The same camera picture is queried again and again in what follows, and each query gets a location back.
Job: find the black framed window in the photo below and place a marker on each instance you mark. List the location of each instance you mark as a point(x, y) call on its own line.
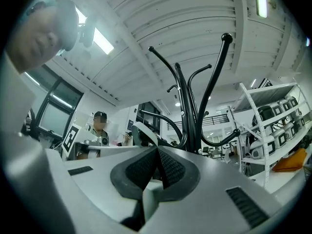
point(148, 110)
point(61, 99)

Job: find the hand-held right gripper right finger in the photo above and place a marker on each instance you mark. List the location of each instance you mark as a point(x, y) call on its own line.
point(207, 191)

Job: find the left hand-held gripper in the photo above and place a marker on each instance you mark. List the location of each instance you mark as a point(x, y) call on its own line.
point(72, 140)

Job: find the orange cushion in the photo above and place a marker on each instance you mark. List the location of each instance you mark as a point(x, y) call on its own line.
point(290, 162)

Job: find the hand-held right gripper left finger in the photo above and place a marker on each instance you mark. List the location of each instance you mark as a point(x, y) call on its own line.
point(102, 179)

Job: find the white metal shelving unit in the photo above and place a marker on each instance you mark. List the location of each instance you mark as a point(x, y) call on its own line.
point(265, 95)

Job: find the person's head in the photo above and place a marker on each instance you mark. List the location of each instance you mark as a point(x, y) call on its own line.
point(36, 38)

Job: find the head-mounted black camera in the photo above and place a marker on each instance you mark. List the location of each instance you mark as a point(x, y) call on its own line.
point(85, 36)

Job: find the row of white appliances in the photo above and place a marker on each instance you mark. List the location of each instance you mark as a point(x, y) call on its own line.
point(278, 140)

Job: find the black metal coat rack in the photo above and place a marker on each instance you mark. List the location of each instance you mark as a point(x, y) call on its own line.
point(189, 106)

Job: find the black balcony railing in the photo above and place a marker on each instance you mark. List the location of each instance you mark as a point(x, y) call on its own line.
point(217, 116)

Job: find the ceiling light panel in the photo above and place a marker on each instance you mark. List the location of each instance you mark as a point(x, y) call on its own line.
point(260, 1)
point(102, 40)

